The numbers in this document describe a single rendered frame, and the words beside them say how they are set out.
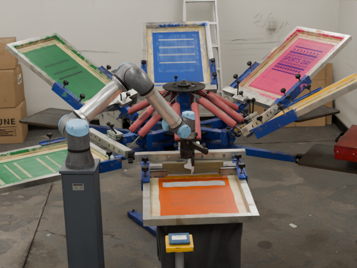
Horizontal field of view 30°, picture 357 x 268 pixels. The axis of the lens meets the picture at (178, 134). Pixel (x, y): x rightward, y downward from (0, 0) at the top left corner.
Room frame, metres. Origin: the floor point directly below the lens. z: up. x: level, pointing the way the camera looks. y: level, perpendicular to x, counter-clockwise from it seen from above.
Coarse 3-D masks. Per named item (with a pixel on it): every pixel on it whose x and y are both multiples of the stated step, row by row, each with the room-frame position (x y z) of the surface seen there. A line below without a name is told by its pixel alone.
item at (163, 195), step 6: (162, 180) 3.62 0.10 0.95; (168, 180) 3.62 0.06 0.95; (174, 180) 3.62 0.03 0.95; (180, 180) 3.61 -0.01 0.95; (186, 180) 3.61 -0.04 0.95; (192, 180) 3.61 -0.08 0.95; (162, 186) 3.53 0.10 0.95; (192, 186) 3.52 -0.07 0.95; (162, 192) 3.44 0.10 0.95; (162, 198) 3.36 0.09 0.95; (168, 198) 3.35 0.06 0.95; (162, 204) 3.28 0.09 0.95; (168, 204) 3.28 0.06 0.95; (162, 210) 3.20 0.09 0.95; (168, 210) 3.20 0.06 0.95; (174, 210) 3.20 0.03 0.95; (180, 210) 3.20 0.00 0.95; (186, 210) 3.20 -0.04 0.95; (192, 210) 3.20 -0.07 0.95; (198, 210) 3.19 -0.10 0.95
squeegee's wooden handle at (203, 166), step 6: (168, 162) 3.64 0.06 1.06; (174, 162) 3.64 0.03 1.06; (180, 162) 3.63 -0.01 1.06; (186, 162) 3.63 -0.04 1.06; (198, 162) 3.63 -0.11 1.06; (204, 162) 3.63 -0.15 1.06; (210, 162) 3.63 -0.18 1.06; (216, 162) 3.64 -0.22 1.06; (222, 162) 3.64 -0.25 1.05; (168, 168) 3.62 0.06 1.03; (174, 168) 3.62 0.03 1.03; (180, 168) 3.63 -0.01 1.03; (198, 168) 3.63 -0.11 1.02; (204, 168) 3.63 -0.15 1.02; (210, 168) 3.63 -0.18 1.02; (216, 168) 3.63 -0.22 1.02
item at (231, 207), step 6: (198, 180) 3.61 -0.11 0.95; (204, 180) 3.61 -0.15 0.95; (210, 180) 3.61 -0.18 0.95; (222, 180) 3.60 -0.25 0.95; (198, 186) 3.52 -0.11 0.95; (204, 186) 3.52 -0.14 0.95; (210, 186) 3.52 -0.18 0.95; (216, 186) 3.52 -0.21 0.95; (222, 186) 3.51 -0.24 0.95; (228, 186) 3.51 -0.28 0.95; (228, 192) 3.42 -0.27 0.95; (228, 198) 3.34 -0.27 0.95; (228, 204) 3.26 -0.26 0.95; (234, 204) 3.26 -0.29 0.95; (204, 210) 3.19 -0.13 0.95; (210, 210) 3.19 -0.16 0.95; (216, 210) 3.19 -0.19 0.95; (222, 210) 3.19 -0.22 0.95; (228, 210) 3.19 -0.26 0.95; (234, 210) 3.19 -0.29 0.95
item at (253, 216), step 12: (240, 180) 3.51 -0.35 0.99; (144, 192) 3.36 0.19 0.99; (144, 204) 3.20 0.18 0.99; (252, 204) 3.18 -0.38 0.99; (144, 216) 3.05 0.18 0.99; (156, 216) 3.05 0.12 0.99; (168, 216) 3.05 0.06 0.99; (180, 216) 3.05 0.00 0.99; (192, 216) 3.04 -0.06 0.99; (204, 216) 3.04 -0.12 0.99; (216, 216) 3.04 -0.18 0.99; (228, 216) 3.04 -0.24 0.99; (240, 216) 3.04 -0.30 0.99; (252, 216) 3.04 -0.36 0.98
